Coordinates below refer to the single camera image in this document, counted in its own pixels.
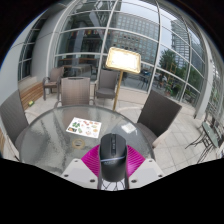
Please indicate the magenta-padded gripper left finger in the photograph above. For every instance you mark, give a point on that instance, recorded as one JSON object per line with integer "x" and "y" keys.
{"x": 85, "y": 168}

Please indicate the colourful picture menu card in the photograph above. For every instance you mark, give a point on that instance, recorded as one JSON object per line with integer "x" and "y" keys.
{"x": 84, "y": 127}

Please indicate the wooden slat bench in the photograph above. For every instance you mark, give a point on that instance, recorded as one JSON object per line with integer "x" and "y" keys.
{"x": 2, "y": 141}
{"x": 31, "y": 95}

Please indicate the gold menu display stand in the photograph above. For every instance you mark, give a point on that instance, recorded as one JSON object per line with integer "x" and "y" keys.
{"x": 123, "y": 60}

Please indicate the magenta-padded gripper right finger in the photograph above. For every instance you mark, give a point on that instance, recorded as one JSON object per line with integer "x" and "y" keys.
{"x": 141, "y": 168}

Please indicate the black computer mouse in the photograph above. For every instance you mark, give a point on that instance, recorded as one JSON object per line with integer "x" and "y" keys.
{"x": 113, "y": 156}

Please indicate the grey wicker chair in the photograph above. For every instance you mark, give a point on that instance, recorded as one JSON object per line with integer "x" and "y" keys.
{"x": 160, "y": 115}
{"x": 55, "y": 75}
{"x": 13, "y": 116}
{"x": 107, "y": 81}
{"x": 75, "y": 91}

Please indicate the green metal patio table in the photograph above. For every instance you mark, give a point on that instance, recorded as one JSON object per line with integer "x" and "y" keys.
{"x": 210, "y": 131}

